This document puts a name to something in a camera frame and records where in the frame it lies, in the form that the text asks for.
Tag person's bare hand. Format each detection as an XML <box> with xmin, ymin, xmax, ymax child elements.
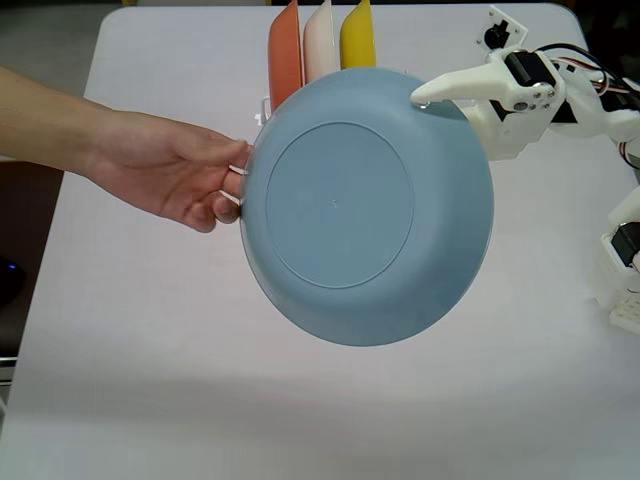
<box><xmin>79</xmin><ymin>99</ymin><xmax>254</xmax><ymax>234</ymax></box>

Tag red white servo wires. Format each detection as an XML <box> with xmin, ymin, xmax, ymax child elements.
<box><xmin>594</xmin><ymin>67</ymin><xmax>640</xmax><ymax>101</ymax></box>

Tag blue plastic plate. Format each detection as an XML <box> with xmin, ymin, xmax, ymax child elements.
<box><xmin>238</xmin><ymin>67</ymin><xmax>496</xmax><ymax>349</ymax></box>

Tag dark brown wooden furniture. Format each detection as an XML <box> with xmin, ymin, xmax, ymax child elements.
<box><xmin>0</xmin><ymin>159</ymin><xmax>66</xmax><ymax>359</ymax></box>

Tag white gripper with motor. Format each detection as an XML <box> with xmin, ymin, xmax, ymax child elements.
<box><xmin>409</xmin><ymin>47</ymin><xmax>569</xmax><ymax>162</ymax></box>

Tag yellow plastic plate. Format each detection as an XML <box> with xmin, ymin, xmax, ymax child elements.
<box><xmin>339</xmin><ymin>0</ymin><xmax>377</xmax><ymax>71</ymax></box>

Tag black camera cable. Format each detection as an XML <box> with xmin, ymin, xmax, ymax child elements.
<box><xmin>534</xmin><ymin>43</ymin><xmax>640</xmax><ymax>94</ymax></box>

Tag person's bare forearm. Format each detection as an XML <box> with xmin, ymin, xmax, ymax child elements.
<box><xmin>0</xmin><ymin>66</ymin><xmax>94</xmax><ymax>176</ymax></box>

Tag black device with blue light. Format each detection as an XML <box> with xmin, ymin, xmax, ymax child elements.
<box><xmin>0</xmin><ymin>254</ymin><xmax>27</xmax><ymax>307</ymax></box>

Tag orange plastic plate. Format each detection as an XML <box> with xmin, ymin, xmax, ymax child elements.
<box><xmin>267</xmin><ymin>0</ymin><xmax>306</xmax><ymax>115</ymax></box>

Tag cream plastic plate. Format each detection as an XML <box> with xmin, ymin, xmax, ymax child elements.
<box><xmin>302</xmin><ymin>0</ymin><xmax>341</xmax><ymax>84</ymax></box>

